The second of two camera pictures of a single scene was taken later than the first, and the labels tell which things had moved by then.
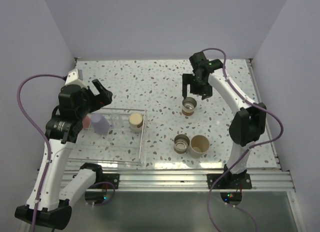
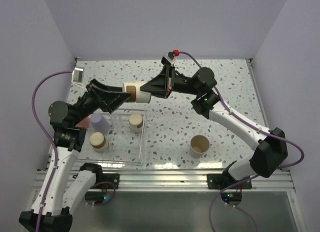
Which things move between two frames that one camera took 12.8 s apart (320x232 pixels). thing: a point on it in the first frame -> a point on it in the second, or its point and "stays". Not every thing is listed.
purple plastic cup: [100, 125] stays
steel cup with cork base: [136, 121] stays
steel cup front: [181, 144] -> [137, 95]
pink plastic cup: [86, 122] stays
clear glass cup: [116, 121] stays
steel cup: [188, 105] -> [98, 142]
